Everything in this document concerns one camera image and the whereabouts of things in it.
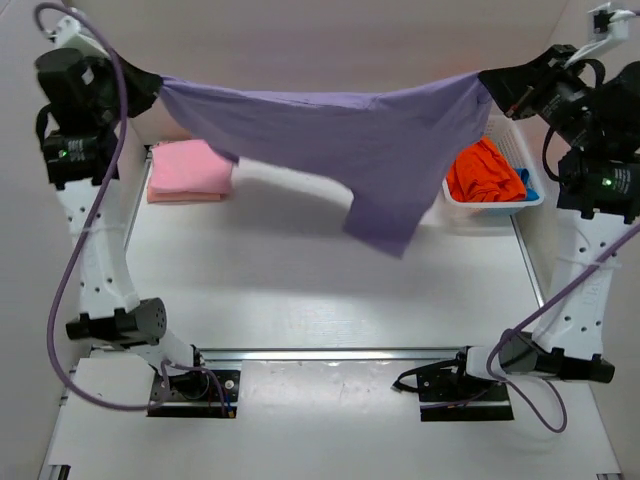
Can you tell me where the purple t shirt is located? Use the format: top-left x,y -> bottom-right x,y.
159,73 -> 492,258

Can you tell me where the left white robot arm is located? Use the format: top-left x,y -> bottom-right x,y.
35,48 -> 208,397

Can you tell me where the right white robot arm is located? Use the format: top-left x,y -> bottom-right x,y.
459,45 -> 639,383

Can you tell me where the white plastic basket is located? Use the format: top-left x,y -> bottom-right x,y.
442,115 -> 545,217

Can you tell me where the folded pink t shirt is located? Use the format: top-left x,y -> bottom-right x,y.
147,140 -> 233,203

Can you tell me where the orange t shirt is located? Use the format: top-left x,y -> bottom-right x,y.
446,136 -> 525,203

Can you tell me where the blue t shirt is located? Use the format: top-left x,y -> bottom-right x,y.
515,168 -> 540,202

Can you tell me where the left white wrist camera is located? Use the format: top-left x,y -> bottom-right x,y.
48,15 -> 106,56

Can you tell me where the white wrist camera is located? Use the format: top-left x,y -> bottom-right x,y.
48,15 -> 106,56
564,2 -> 639,68

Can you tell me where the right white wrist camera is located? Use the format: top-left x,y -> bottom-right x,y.
564,2 -> 639,68

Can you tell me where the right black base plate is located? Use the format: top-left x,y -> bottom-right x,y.
392,359 -> 514,422

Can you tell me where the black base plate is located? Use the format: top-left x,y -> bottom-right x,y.
147,369 -> 241,419
392,359 -> 514,422

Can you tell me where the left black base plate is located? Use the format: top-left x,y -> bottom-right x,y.
147,369 -> 241,419

